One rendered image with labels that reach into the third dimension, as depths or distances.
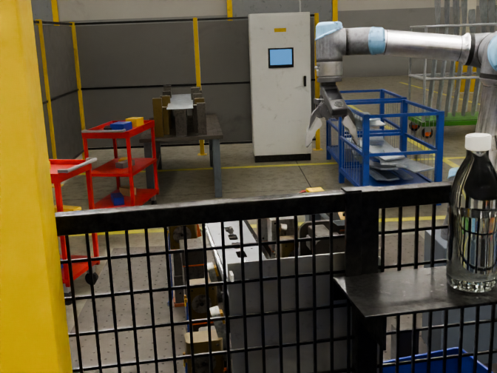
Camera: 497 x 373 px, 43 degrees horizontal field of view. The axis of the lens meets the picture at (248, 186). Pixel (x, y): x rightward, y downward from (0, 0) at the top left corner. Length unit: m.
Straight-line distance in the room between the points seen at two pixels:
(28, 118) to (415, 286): 0.53
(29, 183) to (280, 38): 8.01
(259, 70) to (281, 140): 0.99
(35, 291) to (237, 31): 8.77
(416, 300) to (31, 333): 0.47
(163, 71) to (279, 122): 1.94
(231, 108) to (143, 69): 1.39
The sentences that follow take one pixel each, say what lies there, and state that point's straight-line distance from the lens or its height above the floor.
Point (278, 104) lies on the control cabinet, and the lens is 8.70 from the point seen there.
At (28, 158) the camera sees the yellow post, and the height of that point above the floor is 1.64.
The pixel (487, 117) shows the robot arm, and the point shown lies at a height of 1.51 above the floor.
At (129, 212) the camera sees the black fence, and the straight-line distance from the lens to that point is 0.83.
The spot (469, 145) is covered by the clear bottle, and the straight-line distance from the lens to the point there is 0.84.
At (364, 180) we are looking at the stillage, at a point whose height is 0.29.
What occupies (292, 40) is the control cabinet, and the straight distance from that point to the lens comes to 8.67.
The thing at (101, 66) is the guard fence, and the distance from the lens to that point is 9.61.
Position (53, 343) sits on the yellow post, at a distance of 0.78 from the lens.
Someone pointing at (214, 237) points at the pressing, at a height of 1.00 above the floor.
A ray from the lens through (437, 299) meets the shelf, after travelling 0.85.
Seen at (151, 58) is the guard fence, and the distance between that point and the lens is 9.49.
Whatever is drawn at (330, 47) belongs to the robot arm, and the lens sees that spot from 1.83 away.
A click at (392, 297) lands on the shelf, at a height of 1.43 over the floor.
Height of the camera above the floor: 1.77
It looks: 14 degrees down
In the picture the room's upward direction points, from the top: 2 degrees counter-clockwise
